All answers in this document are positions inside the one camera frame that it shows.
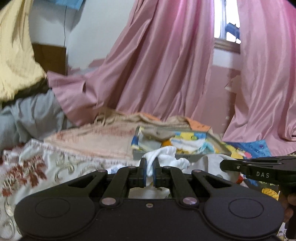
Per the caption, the white soft cloth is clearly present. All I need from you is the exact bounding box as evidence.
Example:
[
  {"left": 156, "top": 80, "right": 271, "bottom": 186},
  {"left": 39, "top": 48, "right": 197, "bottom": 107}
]
[{"left": 128, "top": 146, "right": 193, "bottom": 200}]

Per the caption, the grey cloth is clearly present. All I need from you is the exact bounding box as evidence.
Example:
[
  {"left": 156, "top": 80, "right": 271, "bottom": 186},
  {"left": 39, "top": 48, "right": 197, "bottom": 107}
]
[{"left": 0, "top": 89, "right": 72, "bottom": 149}]

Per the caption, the embroidered floral bed cover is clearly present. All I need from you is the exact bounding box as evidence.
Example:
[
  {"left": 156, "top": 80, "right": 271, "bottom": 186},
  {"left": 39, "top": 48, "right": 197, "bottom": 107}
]
[{"left": 0, "top": 139, "right": 139, "bottom": 241}]

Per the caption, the pale yellow cloth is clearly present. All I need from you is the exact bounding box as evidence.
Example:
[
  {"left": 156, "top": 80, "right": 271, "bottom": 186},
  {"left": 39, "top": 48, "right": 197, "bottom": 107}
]
[{"left": 0, "top": 0, "right": 48, "bottom": 102}]

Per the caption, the small beige cloth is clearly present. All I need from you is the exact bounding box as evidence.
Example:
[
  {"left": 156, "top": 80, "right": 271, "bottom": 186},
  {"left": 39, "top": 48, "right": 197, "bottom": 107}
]
[{"left": 142, "top": 128, "right": 176, "bottom": 141}]

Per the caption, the dark cloth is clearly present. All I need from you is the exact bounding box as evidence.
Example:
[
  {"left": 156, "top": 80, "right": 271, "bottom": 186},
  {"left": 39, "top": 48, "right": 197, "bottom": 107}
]
[{"left": 0, "top": 77, "right": 52, "bottom": 108}]

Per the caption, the black cable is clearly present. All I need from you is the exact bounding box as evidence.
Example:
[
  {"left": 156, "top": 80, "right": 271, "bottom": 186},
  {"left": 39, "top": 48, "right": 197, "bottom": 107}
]
[{"left": 63, "top": 6, "right": 68, "bottom": 48}]

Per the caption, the person's right hand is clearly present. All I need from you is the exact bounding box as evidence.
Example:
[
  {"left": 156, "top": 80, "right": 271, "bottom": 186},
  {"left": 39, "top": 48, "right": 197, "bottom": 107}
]
[{"left": 279, "top": 192, "right": 296, "bottom": 224}]

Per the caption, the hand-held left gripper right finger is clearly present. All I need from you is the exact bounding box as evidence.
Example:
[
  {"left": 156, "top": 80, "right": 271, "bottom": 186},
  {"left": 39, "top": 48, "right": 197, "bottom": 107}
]
[{"left": 152, "top": 158, "right": 234, "bottom": 207}]

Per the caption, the grey tray with cartoon print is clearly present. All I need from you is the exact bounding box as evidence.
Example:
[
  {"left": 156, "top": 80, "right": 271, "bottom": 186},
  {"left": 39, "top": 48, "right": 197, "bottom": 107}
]
[{"left": 131, "top": 126, "right": 232, "bottom": 161}]

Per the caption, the pink satin curtain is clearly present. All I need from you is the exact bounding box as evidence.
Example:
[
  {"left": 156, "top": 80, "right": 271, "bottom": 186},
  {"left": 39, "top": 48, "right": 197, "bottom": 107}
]
[
  {"left": 47, "top": 0, "right": 223, "bottom": 127},
  {"left": 223, "top": 0, "right": 296, "bottom": 142}
]

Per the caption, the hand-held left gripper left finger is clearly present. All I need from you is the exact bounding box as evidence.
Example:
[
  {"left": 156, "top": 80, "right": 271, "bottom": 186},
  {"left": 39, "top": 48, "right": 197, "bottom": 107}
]
[{"left": 67, "top": 158, "right": 148, "bottom": 207}]

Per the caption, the window frame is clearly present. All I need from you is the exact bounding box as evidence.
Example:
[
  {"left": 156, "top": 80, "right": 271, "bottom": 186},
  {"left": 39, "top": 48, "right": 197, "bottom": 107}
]
[{"left": 214, "top": 0, "right": 242, "bottom": 54}]

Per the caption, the brown wooden board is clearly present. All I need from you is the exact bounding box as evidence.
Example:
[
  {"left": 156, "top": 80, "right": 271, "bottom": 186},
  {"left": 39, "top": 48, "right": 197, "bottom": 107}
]
[{"left": 32, "top": 43, "right": 68, "bottom": 76}]

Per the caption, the blue painting sheet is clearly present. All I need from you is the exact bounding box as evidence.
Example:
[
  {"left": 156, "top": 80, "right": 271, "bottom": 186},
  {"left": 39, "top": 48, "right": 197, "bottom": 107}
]
[{"left": 223, "top": 139, "right": 272, "bottom": 160}]

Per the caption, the blue cloth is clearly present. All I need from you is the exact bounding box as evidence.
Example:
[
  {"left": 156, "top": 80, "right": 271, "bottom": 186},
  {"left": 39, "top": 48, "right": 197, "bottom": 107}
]
[{"left": 55, "top": 0, "right": 85, "bottom": 10}]

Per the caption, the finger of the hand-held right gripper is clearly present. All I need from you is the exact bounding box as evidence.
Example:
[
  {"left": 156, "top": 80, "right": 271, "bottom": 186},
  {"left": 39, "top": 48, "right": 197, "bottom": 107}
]
[{"left": 220, "top": 158, "right": 281, "bottom": 181}]

